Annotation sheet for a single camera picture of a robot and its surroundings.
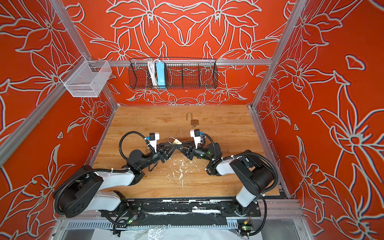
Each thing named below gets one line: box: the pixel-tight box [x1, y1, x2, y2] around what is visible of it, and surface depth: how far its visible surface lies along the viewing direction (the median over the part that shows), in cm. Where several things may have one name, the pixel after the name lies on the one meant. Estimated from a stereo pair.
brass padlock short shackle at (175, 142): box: [168, 136, 183, 145], surface depth 74 cm
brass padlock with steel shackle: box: [186, 112, 199, 126], surface depth 112 cm
